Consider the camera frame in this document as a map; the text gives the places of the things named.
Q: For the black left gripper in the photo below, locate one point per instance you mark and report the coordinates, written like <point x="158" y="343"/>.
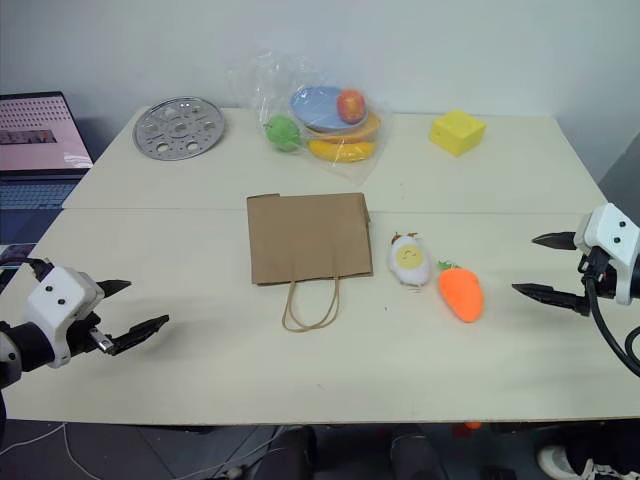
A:
<point x="82" y="334"/>

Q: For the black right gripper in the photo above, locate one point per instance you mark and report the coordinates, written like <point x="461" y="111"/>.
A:
<point x="602" y="280"/>

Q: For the brown paper bag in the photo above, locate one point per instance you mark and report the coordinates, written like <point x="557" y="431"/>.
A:
<point x="310" y="240"/>

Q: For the clear plastic bag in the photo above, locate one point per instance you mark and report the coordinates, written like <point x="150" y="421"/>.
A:
<point x="350" y="167"/>

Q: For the orange plush carrot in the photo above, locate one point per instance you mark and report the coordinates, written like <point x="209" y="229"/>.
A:
<point x="462" y="295"/>

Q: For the plush fried egg toy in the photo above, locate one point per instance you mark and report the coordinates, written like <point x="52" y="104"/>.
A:
<point x="410" y="260"/>

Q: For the yellow cheese block toy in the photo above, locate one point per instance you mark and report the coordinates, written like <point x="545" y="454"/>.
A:
<point x="457" y="131"/>

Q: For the small orange object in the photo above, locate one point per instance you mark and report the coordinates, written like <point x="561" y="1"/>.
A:
<point x="472" y="425"/>

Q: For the perforated metal steamer plate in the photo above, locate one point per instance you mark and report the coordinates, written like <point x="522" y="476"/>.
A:
<point x="179" y="127"/>

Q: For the white and black sneaker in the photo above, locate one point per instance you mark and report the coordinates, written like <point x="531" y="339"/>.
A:
<point x="585" y="462"/>

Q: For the open laptop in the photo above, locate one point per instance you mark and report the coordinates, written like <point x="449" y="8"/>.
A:
<point x="35" y="135"/>

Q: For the orange plate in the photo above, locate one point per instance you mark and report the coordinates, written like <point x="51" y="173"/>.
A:
<point x="370" y="127"/>

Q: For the green round fruit toy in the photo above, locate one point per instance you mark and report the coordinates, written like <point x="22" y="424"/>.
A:
<point x="281" y="132"/>

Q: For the yellow banana toy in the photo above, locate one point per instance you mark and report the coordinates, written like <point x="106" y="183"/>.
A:
<point x="342" y="150"/>

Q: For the red apple toy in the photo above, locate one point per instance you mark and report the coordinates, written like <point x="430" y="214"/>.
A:
<point x="352" y="106"/>

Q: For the blue plate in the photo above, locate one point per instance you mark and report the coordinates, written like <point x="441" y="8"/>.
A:
<point x="315" y="106"/>

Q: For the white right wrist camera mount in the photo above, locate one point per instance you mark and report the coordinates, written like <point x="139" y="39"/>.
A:
<point x="607" y="227"/>

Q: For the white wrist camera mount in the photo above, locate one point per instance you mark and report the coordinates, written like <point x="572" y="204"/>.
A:
<point x="59" y="300"/>
<point x="607" y="227"/>

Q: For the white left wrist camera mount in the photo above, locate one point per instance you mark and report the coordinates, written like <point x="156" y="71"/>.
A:
<point x="59" y="300"/>

